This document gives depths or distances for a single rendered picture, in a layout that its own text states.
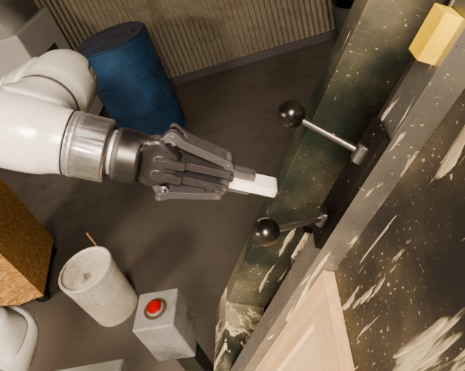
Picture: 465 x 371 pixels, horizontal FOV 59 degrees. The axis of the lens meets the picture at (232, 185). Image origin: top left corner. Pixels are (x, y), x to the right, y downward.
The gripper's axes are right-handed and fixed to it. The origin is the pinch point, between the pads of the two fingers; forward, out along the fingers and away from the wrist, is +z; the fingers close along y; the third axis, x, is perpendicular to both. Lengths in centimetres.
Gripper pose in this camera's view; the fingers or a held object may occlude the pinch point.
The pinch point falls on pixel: (252, 182)
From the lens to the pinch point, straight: 60.9
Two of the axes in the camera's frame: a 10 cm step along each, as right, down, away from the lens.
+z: 9.6, 2.1, 1.6
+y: -2.6, 7.2, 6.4
